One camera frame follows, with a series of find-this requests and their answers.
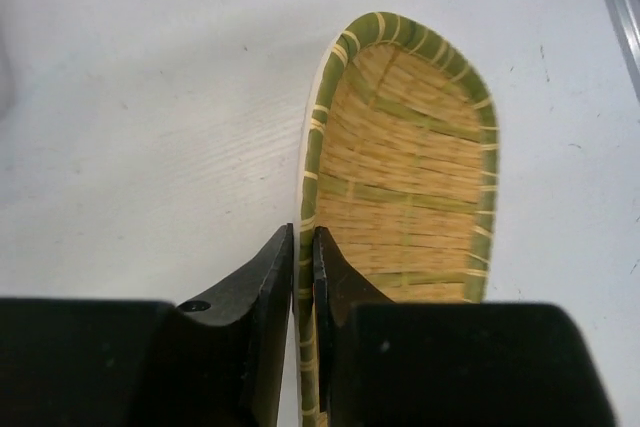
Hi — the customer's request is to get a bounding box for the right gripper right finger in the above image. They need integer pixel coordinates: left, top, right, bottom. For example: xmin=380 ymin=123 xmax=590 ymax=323
xmin=312 ymin=227 xmax=616 ymax=426

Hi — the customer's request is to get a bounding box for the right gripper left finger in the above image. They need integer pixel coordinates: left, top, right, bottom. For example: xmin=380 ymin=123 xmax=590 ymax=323
xmin=1 ymin=225 xmax=294 ymax=426

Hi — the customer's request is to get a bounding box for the rectangular bamboo tray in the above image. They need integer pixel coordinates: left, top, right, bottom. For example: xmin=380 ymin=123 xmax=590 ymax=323
xmin=293 ymin=12 xmax=499 ymax=426

